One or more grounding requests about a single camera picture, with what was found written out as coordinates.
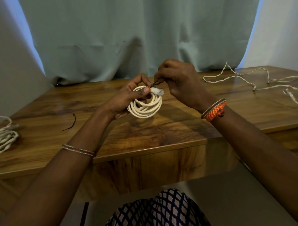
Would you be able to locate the person's left forearm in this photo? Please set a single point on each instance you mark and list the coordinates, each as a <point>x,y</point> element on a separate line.
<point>53,181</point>

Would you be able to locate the person's right hand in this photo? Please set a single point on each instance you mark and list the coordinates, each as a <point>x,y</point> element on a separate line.
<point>186,83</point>

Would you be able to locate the silver beaded bangle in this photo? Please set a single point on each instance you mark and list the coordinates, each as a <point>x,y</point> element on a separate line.
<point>79,150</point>

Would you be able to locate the long black twist tie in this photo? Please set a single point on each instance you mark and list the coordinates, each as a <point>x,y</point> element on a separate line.
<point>154,83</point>

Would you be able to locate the teal fabric curtain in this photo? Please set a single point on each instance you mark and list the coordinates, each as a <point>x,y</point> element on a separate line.
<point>139,28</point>

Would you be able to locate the person's right forearm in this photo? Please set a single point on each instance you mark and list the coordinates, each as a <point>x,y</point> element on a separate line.
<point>260,151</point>

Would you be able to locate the wooden drawer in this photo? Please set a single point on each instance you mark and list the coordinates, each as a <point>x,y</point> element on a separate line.
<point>286,139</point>

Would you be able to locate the person's left hand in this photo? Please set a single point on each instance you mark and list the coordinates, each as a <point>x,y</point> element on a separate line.
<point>123,100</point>

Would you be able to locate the wooden desk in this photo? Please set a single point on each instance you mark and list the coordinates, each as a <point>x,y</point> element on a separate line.
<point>163,132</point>

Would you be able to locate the short black twist tie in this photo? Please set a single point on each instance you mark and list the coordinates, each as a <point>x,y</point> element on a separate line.
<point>74,122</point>

